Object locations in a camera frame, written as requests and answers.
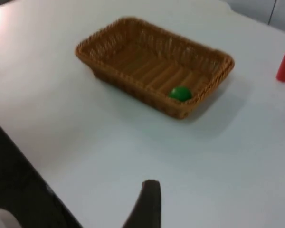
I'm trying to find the green ball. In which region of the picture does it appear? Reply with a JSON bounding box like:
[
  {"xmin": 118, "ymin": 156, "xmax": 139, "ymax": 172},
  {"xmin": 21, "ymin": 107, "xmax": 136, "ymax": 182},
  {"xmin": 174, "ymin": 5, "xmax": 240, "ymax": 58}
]
[{"xmin": 169, "ymin": 86, "xmax": 192, "ymax": 103}]

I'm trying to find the brown wicker basket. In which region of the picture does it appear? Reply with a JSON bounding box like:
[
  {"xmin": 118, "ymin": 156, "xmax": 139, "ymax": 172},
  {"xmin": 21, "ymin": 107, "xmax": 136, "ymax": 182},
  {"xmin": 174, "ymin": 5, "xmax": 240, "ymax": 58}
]
[{"xmin": 74, "ymin": 16, "xmax": 235, "ymax": 120}]

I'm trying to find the white rounded object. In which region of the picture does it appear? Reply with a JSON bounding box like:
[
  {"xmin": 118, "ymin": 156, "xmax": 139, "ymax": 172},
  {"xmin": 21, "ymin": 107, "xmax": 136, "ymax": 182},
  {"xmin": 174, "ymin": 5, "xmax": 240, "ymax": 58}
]
[{"xmin": 0, "ymin": 208, "xmax": 22, "ymax": 228}]

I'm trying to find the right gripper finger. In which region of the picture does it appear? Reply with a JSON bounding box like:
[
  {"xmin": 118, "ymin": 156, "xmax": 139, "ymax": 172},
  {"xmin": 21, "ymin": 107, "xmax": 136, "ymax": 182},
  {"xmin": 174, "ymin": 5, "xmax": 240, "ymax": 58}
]
[{"xmin": 121, "ymin": 179, "xmax": 162, "ymax": 228}]

